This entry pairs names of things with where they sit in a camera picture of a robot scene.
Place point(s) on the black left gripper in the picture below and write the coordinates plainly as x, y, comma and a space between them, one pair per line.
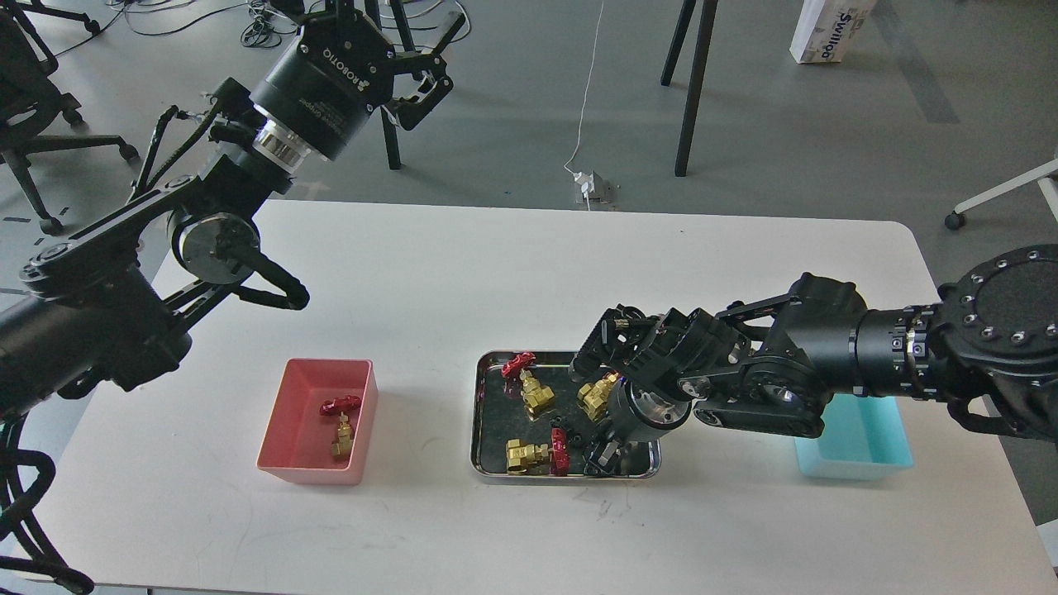
331, 83

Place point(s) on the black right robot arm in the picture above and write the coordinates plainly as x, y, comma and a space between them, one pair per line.
987, 350

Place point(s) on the pink plastic box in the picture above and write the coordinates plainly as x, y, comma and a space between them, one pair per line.
296, 444

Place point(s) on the light blue plastic box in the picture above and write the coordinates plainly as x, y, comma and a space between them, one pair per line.
863, 440

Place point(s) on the white power adapter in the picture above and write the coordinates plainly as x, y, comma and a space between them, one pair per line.
594, 190

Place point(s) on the black office chair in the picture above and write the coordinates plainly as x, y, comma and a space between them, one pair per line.
30, 102

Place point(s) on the white chair base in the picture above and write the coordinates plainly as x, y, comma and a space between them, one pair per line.
1043, 176

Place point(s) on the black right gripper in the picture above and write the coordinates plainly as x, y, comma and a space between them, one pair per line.
634, 419

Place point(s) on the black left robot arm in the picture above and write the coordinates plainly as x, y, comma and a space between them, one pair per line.
116, 301

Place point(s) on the metal tray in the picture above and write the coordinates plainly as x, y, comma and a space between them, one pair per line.
500, 415

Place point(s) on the white cardboard box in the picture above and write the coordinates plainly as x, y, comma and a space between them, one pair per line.
825, 28

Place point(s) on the brass valve red handle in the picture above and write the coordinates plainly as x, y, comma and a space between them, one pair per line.
592, 397
554, 457
536, 396
342, 408

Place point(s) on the black tripod legs right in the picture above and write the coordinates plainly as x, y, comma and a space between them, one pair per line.
702, 46

